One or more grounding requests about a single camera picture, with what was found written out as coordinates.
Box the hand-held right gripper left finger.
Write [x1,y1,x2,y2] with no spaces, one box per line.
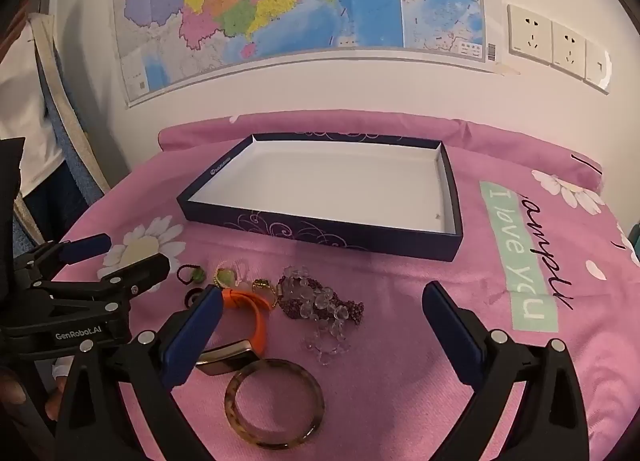
[52,285,226,461]

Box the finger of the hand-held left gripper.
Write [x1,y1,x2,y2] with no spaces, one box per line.
[30,253,172,314]
[14,233,112,287]

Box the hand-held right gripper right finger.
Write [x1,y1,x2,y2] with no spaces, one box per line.
[421,281,591,461]

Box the green stone dark band ring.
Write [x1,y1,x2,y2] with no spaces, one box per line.
[177,263,207,287]

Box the orange strap smart watch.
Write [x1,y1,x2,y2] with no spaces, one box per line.
[195,289,275,377]

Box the pink ring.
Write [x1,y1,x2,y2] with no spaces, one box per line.
[232,261,253,292]

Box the gold ring with green stones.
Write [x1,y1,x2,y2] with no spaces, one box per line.
[251,278,278,307]

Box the purple bead bracelet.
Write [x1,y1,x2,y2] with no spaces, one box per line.
[276,275,366,327]

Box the brown mottled bangle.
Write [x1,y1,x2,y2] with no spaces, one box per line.
[224,358,326,449]

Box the clear bead bracelet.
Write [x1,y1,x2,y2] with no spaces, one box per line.
[282,265,353,367]

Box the dark blue shallow box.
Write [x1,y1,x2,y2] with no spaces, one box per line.
[176,132,463,263]

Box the person's left hand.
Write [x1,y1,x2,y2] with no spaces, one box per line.
[0,373,68,424]

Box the dark blue garment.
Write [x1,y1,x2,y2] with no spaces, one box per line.
[22,161,103,242]

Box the pink flowered blanket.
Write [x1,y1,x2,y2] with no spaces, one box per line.
[47,110,640,461]

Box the white garment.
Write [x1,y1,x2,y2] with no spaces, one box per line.
[0,14,66,197]

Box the white wall socket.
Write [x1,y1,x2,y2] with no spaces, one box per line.
[585,38,612,92]
[507,4,553,64]
[551,20,587,77]

